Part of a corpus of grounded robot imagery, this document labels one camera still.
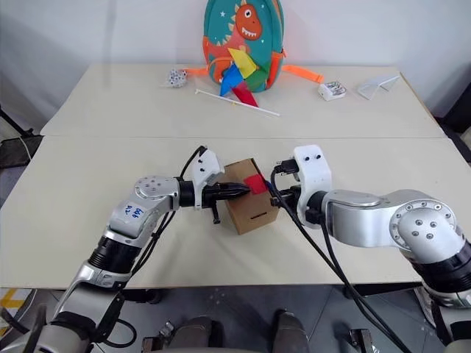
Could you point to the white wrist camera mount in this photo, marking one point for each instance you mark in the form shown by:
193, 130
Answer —
206, 165
312, 173

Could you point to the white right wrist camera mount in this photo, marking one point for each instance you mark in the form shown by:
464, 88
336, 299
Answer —
312, 173

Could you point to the teal dinosaur backpack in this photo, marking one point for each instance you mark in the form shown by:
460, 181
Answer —
254, 22

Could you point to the red block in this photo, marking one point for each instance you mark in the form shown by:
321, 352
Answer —
255, 184

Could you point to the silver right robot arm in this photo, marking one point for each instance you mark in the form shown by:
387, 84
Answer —
368, 217

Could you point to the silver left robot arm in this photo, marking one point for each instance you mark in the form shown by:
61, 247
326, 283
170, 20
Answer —
154, 191

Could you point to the dark grey rounded shape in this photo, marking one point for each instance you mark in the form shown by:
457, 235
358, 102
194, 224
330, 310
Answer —
289, 332
198, 336

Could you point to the brown cardboard box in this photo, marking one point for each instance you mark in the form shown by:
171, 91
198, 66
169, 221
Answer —
254, 209

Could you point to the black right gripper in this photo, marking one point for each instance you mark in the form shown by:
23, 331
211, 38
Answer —
287, 198

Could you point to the colourful pinwheel with white stick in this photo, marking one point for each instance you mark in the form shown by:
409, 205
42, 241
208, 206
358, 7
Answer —
241, 92

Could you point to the small white printed box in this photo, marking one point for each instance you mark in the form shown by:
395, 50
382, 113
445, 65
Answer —
331, 91

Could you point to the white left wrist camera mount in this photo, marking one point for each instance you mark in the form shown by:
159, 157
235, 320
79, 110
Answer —
206, 165

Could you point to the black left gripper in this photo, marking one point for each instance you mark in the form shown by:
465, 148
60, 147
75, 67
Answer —
213, 193

